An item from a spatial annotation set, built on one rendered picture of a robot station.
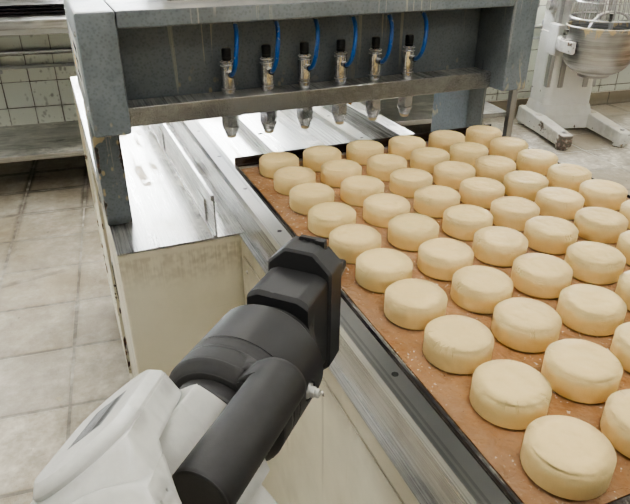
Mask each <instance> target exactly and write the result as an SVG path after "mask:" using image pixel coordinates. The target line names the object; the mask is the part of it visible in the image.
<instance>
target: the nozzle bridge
mask: <svg viewBox="0 0 630 504"><path fill-rule="evenodd" d="M63 3H64V11H65V14H66V19H67V25H68V30H69V36H70V41H71V46H72V52H73V57H74V63H75V68H76V75H77V79H78V84H79V88H80V91H81V94H82V97H83V103H84V108H85V114H86V119H87V125H88V130H89V136H90V141H91V147H92V152H93V158H94V163H95V169H96V174H97V180H98V186H99V191H100V197H101V201H102V205H103V209H104V213H105V216H106V220H107V224H108V226H112V225H118V224H125V223H131V222H132V221H133V219H132V213H131V207H130V200H129V194H128V187H127V181H126V175H125V168H124V162H123V156H122V149H121V143H120V137H119V135H127V134H131V133H132V128H131V127H136V126H145V125H154V124H163V123H172V122H181V121H190V120H199V119H209V118H218V117H227V116H236V115H245V114H254V113H263V112H272V111H281V110H290V109H299V108H308V107H317V106H326V105H335V104H344V103H353V102H362V101H371V100H380V99H389V98H398V97H407V96H416V95H425V94H434V102H433V113H432V123H431V132H433V131H437V130H448V129H456V128H464V127H470V126H475V125H482V120H483V112H484V105H485V97H486V90H487V88H488V87H492V88H494V89H497V90H500V91H511V90H520V89H524V88H525V84H526V78H527V72H528V66H529V60H530V54H531V47H532V41H533V35H534V29H535V23H536V17H537V11H538V4H539V0H63ZM421 11H425V12H426V15H427V17H428V23H429V28H428V38H427V44H426V48H425V51H424V53H423V55H422V57H421V58H420V59H419V60H417V61H416V62H414V69H413V75H412V77H402V75H401V71H402V69H401V63H402V50H403V48H402V47H403V46H404V45H405V36H406V34H413V35H414V44H413V45H414V47H415V56H417V55H418V54H419V52H420V50H421V47H422V43H423V37H424V19H423V16H422V14H421V13H420V12H421ZM386 13H391V15H392V18H393V22H394V36H393V44H392V49H391V53H390V56H389V58H388V60H387V61H386V62H385V63H384V64H383V65H381V72H380V74H381V78H380V79H379V80H376V81H373V80H369V78H368V74H369V72H368V63H369V52H370V51H369V49H370V48H371V46H372V45H371V42H372V37H373V36H379V37H380V48H381V49H382V51H381V53H382V59H383V58H384V57H385V55H386V52H387V48H388V42H389V34H390V24H389V20H388V17H387V15H386ZM352 15H355V17H356V20H357V26H358V37H357V47H356V53H355V57H354V60H353V62H352V64H351V65H350V66H349V67H348V68H347V75H346V78H347V81H346V82H345V83H344V84H336V83H335V82H334V77H335V75H334V55H335V54H334V52H335V51H336V49H337V48H336V41H337V39H345V51H346V52H347V62H348V60H349V58H350V56H351V51H352V45H353V30H354V29H353V22H352V19H351V17H350V16H352ZM312 18H318V22H319V26H320V44H319V53H318V59H317V62H316V65H315V67H314V68H313V69H312V71H311V79H310V80H311V85H310V87H299V85H298V81H299V79H298V55H299V54H300V42H302V41H306V42H308V43H309V54H310V55H311V63H312V61H313V57H314V50H315V37H316V30H315V24H314V21H313V19H312ZM273 20H278V22H279V26H280V53H279V61H278V66H277V69H276V71H275V72H274V82H273V84H274V89H273V90H272V91H263V90H262V89H261V82H260V58H261V57H262V51H261V46H262V45H263V44H269V45H270V46H271V57H272V58H273V62H274V58H275V46H276V29H275V24H274V21H273ZM232 22H237V25H238V30H239V53H238V65H237V70H236V73H235V88H236V92H235V93H234V94H233V95H224V94H223V93H222V86H221V74H220V61H221V60H222V55H221V48H222V47H230V49H231V59H232V61H233V58H234V28H233V24H232Z"/></svg>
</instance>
